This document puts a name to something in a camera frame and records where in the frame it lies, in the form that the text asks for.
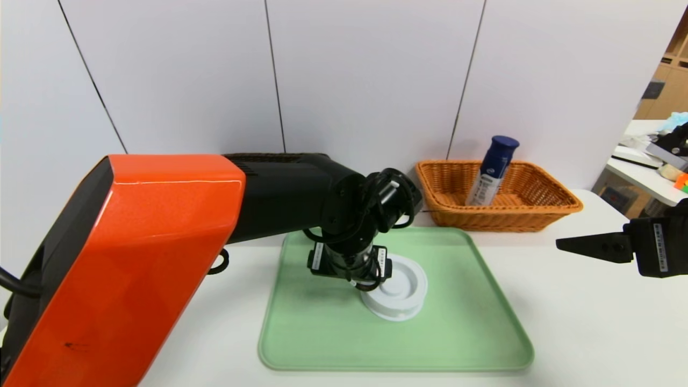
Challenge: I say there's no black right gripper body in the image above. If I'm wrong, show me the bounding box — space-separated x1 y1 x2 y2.
623 198 688 278

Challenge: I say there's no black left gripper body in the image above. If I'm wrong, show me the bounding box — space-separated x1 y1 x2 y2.
307 241 392 283

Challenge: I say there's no white round plastic spool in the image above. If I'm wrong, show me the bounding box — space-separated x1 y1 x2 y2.
359 254 429 322

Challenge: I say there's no blue white bottle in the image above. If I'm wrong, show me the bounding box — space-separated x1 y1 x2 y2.
465 134 521 206

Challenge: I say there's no orange wicker basket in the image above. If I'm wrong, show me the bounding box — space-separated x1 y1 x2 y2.
416 159 585 232

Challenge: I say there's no dark brown storage bin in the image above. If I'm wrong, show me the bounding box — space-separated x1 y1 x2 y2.
640 198 683 218

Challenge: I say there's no white side table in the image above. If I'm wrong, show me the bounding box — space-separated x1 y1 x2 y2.
606 118 688 207

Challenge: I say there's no white power strip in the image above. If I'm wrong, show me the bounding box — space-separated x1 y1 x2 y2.
613 134 659 168

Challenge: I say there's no light green plastic tray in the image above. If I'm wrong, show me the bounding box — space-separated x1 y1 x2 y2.
257 226 536 373

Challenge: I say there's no wooden shelf unit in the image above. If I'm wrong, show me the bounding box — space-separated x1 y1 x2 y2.
636 11 688 120

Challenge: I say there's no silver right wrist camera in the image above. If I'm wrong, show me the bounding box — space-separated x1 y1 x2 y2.
645 123 688 171

